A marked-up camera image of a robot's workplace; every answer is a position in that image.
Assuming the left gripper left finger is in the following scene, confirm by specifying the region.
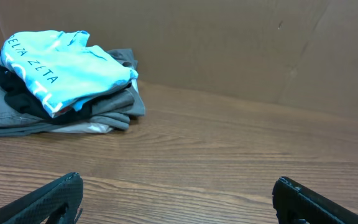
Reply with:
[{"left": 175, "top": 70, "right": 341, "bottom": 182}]
[{"left": 0, "top": 172, "right": 83, "bottom": 224}]

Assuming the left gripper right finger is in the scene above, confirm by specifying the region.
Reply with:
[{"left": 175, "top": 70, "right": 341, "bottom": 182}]
[{"left": 272, "top": 177, "right": 358, "bottom": 224}]

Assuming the grey folded garment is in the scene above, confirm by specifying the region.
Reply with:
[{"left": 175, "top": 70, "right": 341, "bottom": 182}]
[{"left": 0, "top": 53, "right": 145, "bottom": 137}]

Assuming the black folded garment in pile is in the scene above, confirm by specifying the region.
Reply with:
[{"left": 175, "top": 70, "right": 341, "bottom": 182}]
[{"left": 0, "top": 51, "right": 132, "bottom": 124}]

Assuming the light blue folded t-shirt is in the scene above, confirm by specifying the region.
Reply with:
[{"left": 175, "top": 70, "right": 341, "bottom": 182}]
[{"left": 0, "top": 30, "right": 138, "bottom": 118}]

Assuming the white garment under pile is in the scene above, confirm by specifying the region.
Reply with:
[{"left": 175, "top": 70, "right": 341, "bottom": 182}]
[{"left": 0, "top": 72, "right": 140, "bottom": 134}]

